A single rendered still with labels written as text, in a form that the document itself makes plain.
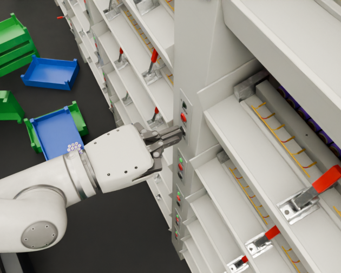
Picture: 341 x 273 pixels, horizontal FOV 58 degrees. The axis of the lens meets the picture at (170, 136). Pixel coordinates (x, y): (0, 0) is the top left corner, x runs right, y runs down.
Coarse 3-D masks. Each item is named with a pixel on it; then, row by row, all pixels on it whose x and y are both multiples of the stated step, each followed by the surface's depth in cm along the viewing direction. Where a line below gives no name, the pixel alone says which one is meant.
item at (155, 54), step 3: (153, 51) 67; (156, 51) 66; (153, 54) 68; (156, 54) 67; (153, 57) 68; (156, 57) 68; (153, 60) 68; (150, 63) 70; (153, 63) 69; (150, 66) 70; (153, 66) 70; (150, 69) 70; (150, 72) 71; (153, 72) 72
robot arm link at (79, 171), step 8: (72, 152) 51; (72, 160) 49; (80, 160) 49; (72, 168) 48; (80, 168) 48; (88, 168) 50; (72, 176) 48; (80, 176) 48; (88, 176) 50; (80, 184) 48; (88, 184) 49; (80, 192) 49; (88, 192) 50
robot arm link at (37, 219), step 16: (32, 192) 44; (48, 192) 45; (0, 208) 39; (16, 208) 39; (32, 208) 40; (48, 208) 42; (64, 208) 45; (0, 224) 38; (16, 224) 39; (32, 224) 40; (48, 224) 41; (64, 224) 43; (0, 240) 39; (16, 240) 40; (32, 240) 41; (48, 240) 42
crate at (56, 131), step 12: (36, 120) 163; (48, 120) 167; (60, 120) 168; (72, 120) 169; (36, 132) 160; (48, 132) 165; (60, 132) 166; (72, 132) 168; (48, 144) 164; (60, 144) 165; (48, 156) 163
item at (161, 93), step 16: (96, 0) 91; (112, 32) 83; (128, 32) 82; (128, 48) 79; (144, 48) 78; (144, 64) 76; (160, 64) 74; (144, 80) 74; (160, 80) 72; (160, 96) 70; (160, 112) 69
